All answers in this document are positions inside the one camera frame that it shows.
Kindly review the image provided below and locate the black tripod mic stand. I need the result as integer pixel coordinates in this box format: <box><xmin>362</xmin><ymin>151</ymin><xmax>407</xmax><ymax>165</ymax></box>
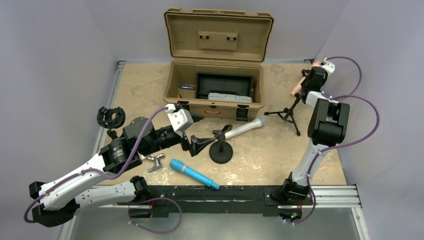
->
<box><xmin>264</xmin><ymin>93</ymin><xmax>301</xmax><ymax>136</ymax></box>

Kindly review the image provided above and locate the blue microphone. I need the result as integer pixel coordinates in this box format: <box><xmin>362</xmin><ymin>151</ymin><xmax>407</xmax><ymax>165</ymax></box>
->
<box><xmin>169</xmin><ymin>158</ymin><xmax>220</xmax><ymax>190</ymax></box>

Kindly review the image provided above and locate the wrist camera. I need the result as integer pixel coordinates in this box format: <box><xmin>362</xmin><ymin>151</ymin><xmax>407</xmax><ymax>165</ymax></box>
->
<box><xmin>165</xmin><ymin>103</ymin><xmax>194</xmax><ymax>138</ymax></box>
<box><xmin>320</xmin><ymin>58</ymin><xmax>336</xmax><ymax>76</ymax></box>

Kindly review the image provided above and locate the red blue screwdriver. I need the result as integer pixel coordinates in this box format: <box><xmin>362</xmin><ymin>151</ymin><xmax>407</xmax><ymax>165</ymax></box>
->
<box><xmin>178</xmin><ymin>84</ymin><xmax>196</xmax><ymax>91</ymax></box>

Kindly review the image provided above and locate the tan plastic toolbox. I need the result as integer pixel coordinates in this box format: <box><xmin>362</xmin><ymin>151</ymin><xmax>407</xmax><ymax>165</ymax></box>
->
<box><xmin>163</xmin><ymin>8</ymin><xmax>274</xmax><ymax>122</ymax></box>

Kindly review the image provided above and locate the pink microphone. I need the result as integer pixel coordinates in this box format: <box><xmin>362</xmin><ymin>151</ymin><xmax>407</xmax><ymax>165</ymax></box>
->
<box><xmin>290</xmin><ymin>60</ymin><xmax>322</xmax><ymax>97</ymax></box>

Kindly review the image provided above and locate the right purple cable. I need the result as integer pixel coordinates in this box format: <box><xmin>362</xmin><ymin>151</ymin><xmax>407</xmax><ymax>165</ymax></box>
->
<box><xmin>284</xmin><ymin>56</ymin><xmax>381</xmax><ymax>226</ymax></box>

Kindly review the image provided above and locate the black toolbox tray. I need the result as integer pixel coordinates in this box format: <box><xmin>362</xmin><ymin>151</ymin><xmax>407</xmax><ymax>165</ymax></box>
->
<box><xmin>195</xmin><ymin>72</ymin><xmax>254</xmax><ymax>99</ymax></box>

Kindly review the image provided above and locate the white microphone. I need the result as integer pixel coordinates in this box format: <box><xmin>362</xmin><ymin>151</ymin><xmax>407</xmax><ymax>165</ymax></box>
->
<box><xmin>225</xmin><ymin>117</ymin><xmax>267</xmax><ymax>140</ymax></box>

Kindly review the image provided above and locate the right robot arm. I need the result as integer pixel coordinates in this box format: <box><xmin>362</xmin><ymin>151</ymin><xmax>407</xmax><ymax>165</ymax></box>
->
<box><xmin>269</xmin><ymin>66</ymin><xmax>351</xmax><ymax>204</ymax></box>

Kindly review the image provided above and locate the grey plastic bit case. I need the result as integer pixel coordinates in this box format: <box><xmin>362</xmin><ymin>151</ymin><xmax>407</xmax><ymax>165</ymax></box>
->
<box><xmin>207</xmin><ymin>92</ymin><xmax>253</xmax><ymax>103</ymax></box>

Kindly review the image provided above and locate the white chrome faucet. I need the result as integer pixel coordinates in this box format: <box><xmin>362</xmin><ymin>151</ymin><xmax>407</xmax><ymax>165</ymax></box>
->
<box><xmin>140</xmin><ymin>153</ymin><xmax>165</xmax><ymax>173</ymax></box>

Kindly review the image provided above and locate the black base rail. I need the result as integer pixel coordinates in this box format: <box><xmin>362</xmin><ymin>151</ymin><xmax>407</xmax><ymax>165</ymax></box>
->
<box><xmin>129</xmin><ymin>185</ymin><xmax>313</xmax><ymax>219</ymax></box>

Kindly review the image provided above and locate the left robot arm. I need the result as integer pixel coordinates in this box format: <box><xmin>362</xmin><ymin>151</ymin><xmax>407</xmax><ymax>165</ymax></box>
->
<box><xmin>23</xmin><ymin>109</ymin><xmax>215</xmax><ymax>228</ymax></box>

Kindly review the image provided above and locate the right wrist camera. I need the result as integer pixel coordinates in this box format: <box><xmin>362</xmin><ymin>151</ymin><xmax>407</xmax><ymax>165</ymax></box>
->
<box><xmin>320</xmin><ymin>58</ymin><xmax>336</xmax><ymax>76</ymax></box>

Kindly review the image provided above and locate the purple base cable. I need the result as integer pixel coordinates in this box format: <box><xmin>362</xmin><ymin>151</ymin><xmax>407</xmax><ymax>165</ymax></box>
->
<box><xmin>128</xmin><ymin>197</ymin><xmax>183</xmax><ymax>235</ymax></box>

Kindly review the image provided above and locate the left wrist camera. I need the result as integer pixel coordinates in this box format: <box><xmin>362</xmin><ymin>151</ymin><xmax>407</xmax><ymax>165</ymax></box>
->
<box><xmin>165</xmin><ymin>103</ymin><xmax>194</xmax><ymax>138</ymax></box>

